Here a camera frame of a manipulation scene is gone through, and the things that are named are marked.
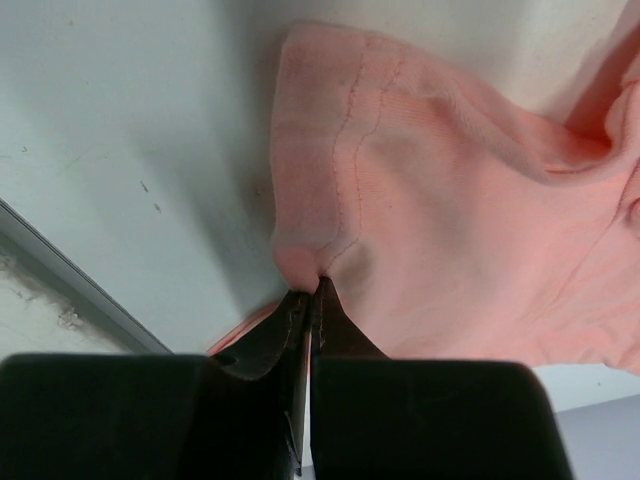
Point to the pink t shirt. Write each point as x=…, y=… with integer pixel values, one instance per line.
x=454, y=223

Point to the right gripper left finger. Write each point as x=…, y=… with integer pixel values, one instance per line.
x=235, y=415

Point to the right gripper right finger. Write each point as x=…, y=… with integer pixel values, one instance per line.
x=373, y=417

